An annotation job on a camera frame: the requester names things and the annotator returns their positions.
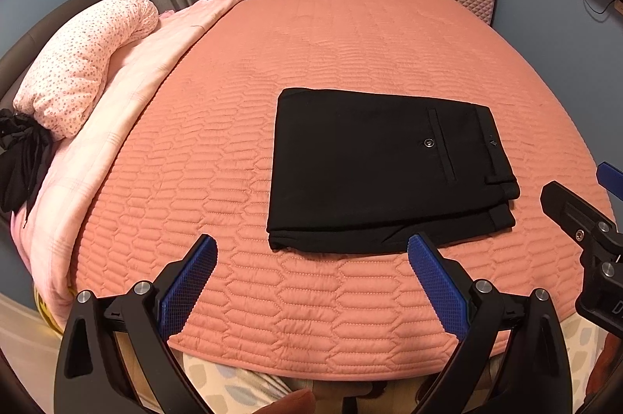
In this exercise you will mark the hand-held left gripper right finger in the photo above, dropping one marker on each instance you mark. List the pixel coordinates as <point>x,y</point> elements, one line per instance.
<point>438,282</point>

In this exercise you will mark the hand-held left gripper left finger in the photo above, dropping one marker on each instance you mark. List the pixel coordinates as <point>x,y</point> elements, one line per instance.
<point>192,282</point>

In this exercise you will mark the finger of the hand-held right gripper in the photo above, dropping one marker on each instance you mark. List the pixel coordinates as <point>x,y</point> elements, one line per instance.
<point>567,205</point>
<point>611,178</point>

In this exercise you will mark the black pants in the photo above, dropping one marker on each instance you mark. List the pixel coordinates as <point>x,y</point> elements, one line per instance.
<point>379,161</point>

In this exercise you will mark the person's right forearm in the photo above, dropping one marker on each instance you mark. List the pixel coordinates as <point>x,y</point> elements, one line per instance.
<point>606,375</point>

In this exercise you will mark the person's left hand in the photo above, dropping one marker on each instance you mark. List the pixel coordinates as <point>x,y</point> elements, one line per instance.
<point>287,404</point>

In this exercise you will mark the orange quilted bedspread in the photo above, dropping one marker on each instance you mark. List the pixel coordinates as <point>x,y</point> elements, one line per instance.
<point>204,141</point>

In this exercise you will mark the yellow object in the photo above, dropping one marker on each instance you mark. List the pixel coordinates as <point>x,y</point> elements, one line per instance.
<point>43,309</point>

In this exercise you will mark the pink blanket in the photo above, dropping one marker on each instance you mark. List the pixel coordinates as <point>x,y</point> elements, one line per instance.
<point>121,102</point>

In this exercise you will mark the black cloth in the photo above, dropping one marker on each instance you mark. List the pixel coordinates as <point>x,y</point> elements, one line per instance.
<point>22,161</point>

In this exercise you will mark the pink floral pillow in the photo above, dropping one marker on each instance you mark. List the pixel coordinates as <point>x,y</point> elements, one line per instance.
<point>82,59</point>

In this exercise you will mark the grey bed headboard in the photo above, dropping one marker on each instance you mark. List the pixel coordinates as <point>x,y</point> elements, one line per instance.
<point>53,25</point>

